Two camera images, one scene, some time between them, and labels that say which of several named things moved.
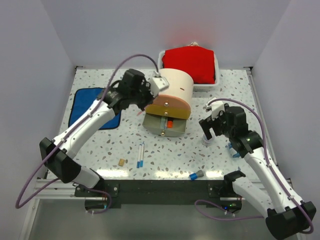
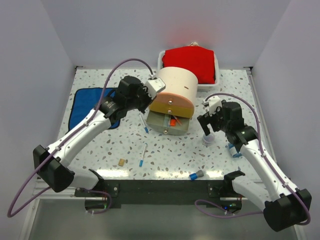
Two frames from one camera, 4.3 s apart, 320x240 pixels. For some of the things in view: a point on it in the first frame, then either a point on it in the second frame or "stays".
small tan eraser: [121, 162] stays
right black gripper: [207, 123] stays
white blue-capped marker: [142, 156] → [145, 127]
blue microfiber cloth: [83, 98] stays
